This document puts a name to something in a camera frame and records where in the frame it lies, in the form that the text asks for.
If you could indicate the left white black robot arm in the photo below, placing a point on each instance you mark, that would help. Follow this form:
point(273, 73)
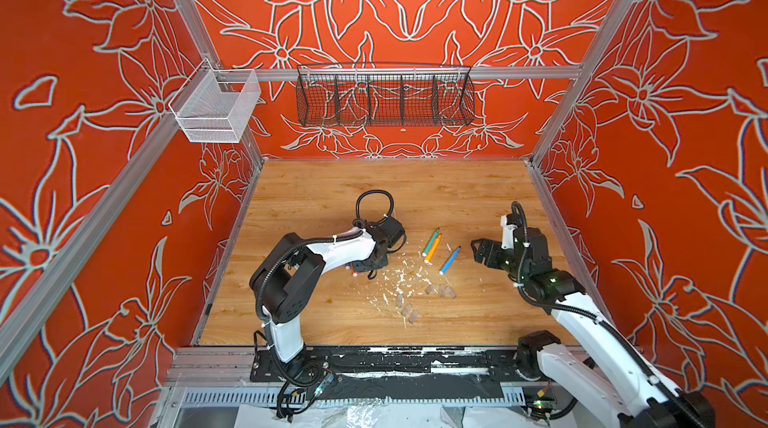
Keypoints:
point(287, 278)

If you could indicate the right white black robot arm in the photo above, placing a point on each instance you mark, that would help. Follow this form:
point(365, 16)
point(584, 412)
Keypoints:
point(622, 388)

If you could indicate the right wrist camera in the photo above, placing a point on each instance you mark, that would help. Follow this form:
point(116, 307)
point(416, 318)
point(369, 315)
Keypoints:
point(509, 224)

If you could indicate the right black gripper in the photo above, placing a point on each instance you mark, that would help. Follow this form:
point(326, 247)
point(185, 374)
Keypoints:
point(498, 254)

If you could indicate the black wire basket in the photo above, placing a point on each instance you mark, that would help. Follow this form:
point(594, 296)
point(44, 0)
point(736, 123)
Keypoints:
point(358, 95)

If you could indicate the green marker pen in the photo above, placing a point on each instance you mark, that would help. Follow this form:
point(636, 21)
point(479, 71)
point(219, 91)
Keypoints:
point(428, 246)

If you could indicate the white mesh basket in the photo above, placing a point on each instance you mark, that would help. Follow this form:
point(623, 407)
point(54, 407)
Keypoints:
point(215, 105)

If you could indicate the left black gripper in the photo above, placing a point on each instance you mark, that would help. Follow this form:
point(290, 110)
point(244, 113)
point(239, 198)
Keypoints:
point(372, 263)

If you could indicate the blue marker pen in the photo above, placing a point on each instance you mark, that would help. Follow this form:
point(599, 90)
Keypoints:
point(450, 260)

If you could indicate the orange marker pen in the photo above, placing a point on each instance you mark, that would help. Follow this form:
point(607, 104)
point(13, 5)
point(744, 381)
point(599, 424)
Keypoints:
point(432, 248)

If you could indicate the grey slotted cable duct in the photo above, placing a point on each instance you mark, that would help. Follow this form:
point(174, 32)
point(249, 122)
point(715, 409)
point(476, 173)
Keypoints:
point(266, 397)

